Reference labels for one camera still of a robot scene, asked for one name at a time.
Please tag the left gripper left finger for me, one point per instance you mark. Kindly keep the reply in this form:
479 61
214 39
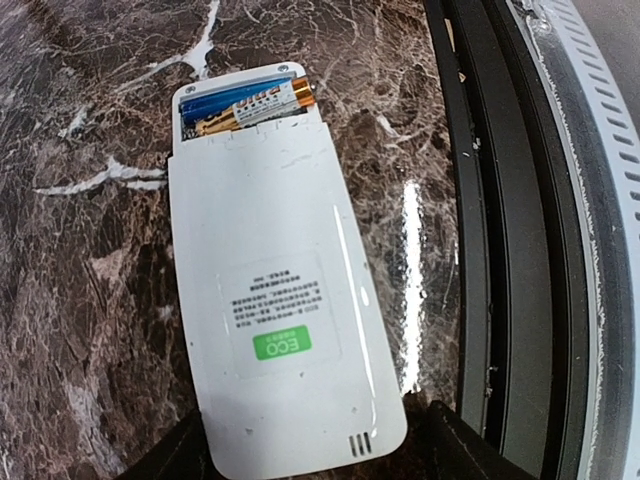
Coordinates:
182 454

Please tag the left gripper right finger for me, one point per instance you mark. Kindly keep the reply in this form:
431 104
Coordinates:
440 445

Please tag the blue battery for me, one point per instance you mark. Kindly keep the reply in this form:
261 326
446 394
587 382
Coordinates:
196 109

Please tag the white slotted cable duct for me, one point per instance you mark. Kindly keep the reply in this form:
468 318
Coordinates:
621 145

